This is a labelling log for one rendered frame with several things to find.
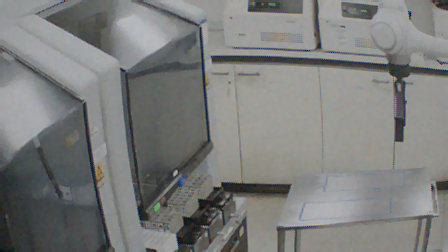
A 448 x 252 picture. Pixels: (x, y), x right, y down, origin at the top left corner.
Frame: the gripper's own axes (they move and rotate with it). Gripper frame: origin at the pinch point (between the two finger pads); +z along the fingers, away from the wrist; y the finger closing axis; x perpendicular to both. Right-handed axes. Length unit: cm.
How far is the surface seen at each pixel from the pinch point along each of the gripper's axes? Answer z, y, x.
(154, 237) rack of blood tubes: 34, -9, 76
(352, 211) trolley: 38.0, 24.9, 19.0
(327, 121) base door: 71, 219, 65
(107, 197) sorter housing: 9, -36, 75
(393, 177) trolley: 38, 54, 6
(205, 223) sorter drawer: 39, 15, 67
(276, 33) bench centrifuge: 19, 220, 93
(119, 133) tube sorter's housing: -4, -22, 75
